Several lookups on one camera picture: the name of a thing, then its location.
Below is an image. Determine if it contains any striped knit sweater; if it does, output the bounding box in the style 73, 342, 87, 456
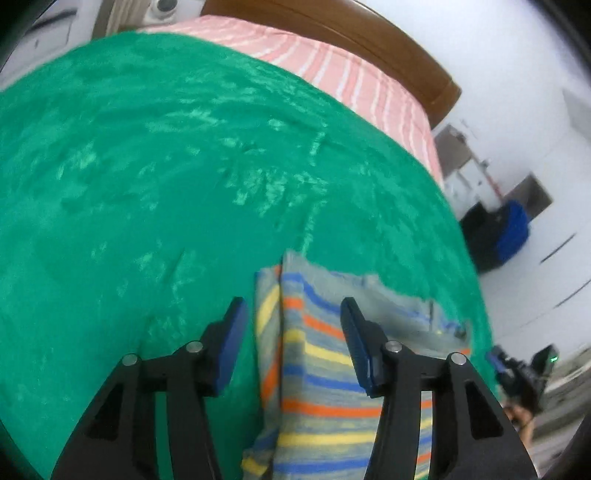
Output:
242, 251, 471, 479

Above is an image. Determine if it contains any blue jacket on chair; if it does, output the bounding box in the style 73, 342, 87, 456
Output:
495, 200, 530, 264

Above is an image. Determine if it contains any white desk with drawer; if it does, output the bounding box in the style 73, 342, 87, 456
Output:
435, 125, 502, 220

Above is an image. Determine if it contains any green bed blanket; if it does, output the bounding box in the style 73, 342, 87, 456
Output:
1, 33, 493, 478

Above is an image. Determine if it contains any pink striped bed sheet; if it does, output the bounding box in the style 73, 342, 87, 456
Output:
140, 15, 444, 186

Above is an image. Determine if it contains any brown wooden headboard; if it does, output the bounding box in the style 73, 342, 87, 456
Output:
201, 0, 462, 128

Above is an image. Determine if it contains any beige curtain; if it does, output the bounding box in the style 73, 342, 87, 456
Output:
91, 0, 151, 40

